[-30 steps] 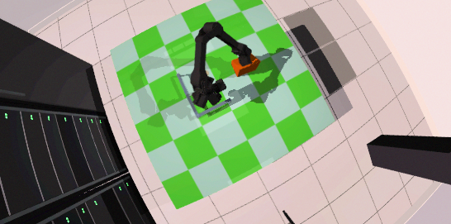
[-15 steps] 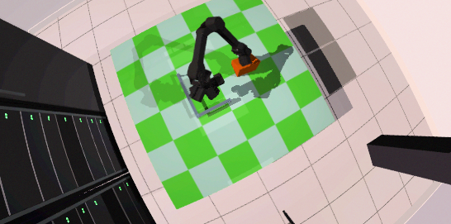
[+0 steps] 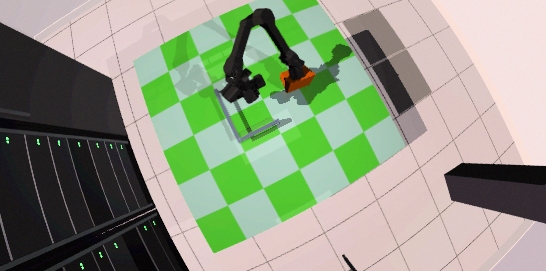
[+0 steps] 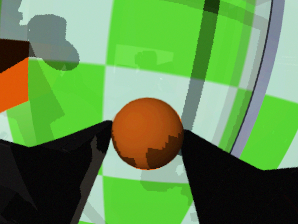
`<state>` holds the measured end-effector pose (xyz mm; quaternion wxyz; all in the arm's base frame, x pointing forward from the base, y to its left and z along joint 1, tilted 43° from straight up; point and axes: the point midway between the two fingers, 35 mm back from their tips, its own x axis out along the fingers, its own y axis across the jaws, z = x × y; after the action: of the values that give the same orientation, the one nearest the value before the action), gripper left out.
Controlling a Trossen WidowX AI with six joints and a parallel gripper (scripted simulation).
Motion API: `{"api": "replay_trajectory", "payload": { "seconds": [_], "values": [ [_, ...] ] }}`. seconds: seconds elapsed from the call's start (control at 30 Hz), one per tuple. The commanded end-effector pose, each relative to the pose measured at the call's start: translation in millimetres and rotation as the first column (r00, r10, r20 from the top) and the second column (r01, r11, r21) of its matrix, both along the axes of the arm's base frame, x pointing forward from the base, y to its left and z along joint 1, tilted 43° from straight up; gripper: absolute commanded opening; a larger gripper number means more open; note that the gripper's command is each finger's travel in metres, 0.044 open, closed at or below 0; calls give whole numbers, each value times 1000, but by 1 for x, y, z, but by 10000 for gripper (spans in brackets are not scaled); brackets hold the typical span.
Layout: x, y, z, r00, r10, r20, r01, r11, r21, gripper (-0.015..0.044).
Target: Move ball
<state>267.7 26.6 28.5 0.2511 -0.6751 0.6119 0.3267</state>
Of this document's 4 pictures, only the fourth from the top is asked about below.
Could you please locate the low clear wall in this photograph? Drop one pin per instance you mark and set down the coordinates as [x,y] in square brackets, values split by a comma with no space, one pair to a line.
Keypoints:
[246,67]

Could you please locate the grey l-shaped wall top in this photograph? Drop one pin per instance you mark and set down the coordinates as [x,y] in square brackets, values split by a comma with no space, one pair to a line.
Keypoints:
[263,77]

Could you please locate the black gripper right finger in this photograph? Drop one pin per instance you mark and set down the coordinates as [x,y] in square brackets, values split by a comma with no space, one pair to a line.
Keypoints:
[227,190]

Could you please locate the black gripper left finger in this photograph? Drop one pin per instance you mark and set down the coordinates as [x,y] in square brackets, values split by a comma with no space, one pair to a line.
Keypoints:
[55,178]

